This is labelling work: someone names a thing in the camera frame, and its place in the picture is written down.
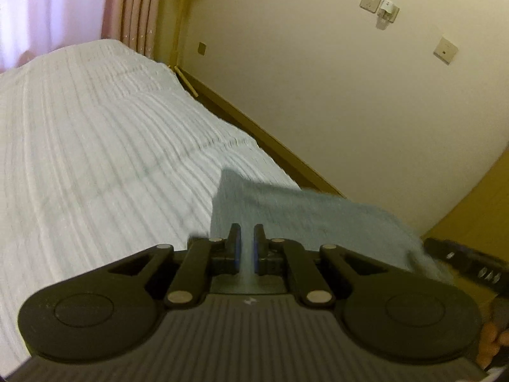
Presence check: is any grey knit garment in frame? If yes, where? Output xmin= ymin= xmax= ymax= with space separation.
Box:
xmin=211 ymin=169 xmax=452 ymax=286

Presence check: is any right hand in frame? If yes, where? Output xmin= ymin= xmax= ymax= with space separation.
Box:
xmin=476 ymin=297 xmax=508 ymax=370

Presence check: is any striped bed cover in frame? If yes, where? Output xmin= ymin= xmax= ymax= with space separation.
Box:
xmin=1 ymin=40 xmax=294 ymax=375

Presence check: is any white plugged charger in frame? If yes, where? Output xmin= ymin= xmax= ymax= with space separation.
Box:
xmin=375 ymin=0 xmax=400 ymax=30

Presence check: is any pink window curtain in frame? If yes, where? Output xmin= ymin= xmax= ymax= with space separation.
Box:
xmin=1 ymin=0 xmax=160 ymax=72

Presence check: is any wooden bed frame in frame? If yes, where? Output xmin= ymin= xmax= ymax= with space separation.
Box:
xmin=172 ymin=67 xmax=345 ymax=198

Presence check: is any small wall switch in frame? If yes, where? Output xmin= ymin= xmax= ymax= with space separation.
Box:
xmin=198 ymin=42 xmax=207 ymax=55

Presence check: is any white wall plate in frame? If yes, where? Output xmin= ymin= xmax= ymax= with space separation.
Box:
xmin=433 ymin=37 xmax=459 ymax=65

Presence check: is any white wall socket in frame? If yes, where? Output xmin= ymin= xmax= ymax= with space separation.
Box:
xmin=360 ymin=0 xmax=381 ymax=13

